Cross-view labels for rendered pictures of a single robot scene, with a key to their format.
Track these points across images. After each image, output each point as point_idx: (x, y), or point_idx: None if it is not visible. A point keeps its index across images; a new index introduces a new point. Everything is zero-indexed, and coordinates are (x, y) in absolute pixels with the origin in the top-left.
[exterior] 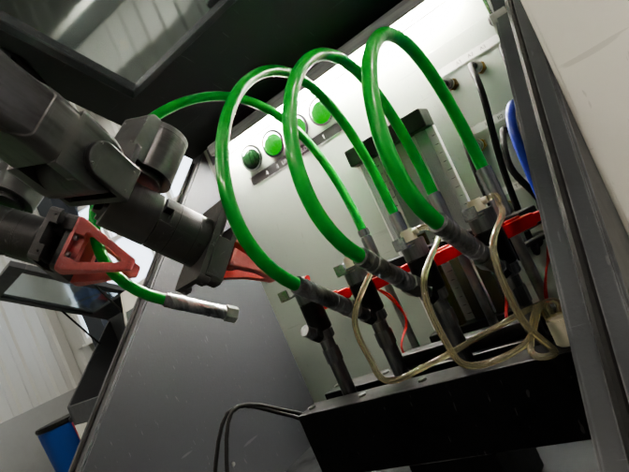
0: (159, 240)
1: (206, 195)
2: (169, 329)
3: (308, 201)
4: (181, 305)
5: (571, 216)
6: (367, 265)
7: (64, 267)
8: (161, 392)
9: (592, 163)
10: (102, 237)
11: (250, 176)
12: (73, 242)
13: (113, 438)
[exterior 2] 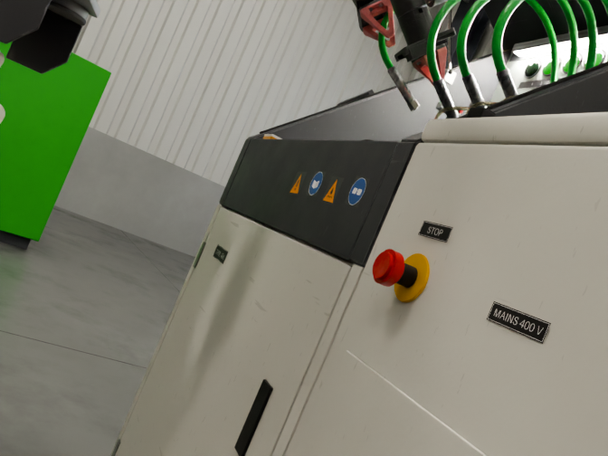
0: (404, 20)
1: (486, 74)
2: (389, 116)
3: (461, 26)
4: (394, 77)
5: (539, 88)
6: (465, 81)
7: (364, 13)
8: (355, 137)
9: (604, 101)
10: (391, 14)
11: (521, 80)
12: (377, 6)
13: (318, 128)
